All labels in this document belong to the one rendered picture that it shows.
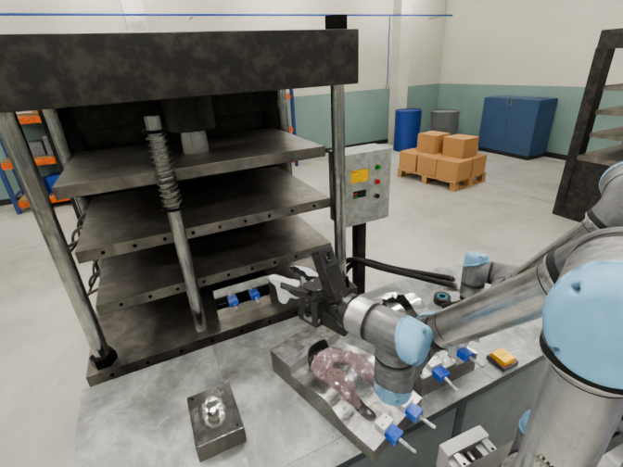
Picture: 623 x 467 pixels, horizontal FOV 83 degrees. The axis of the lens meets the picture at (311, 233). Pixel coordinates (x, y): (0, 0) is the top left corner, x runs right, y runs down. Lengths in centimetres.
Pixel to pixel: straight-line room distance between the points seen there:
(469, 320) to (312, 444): 76
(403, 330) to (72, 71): 118
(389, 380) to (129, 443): 99
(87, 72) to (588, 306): 132
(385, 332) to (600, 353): 31
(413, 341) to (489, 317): 14
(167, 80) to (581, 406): 131
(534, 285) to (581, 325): 19
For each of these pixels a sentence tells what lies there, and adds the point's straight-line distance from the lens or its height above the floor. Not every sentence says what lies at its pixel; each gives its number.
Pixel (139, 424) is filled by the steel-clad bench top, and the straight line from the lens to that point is 150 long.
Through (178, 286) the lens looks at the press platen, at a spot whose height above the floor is 103.
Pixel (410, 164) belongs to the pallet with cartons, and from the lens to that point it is 640.
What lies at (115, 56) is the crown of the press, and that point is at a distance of 136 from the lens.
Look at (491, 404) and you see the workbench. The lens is 182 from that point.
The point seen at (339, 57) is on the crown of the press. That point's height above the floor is 190.
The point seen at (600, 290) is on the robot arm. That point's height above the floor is 167.
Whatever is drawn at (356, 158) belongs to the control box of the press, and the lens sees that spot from 184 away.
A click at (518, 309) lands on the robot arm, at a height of 152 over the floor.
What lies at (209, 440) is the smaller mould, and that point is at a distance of 128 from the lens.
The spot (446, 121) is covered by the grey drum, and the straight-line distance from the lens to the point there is 807.
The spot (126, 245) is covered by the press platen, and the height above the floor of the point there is 128.
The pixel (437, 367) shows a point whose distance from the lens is 139.
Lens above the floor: 188
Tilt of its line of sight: 26 degrees down
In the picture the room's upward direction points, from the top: 3 degrees counter-clockwise
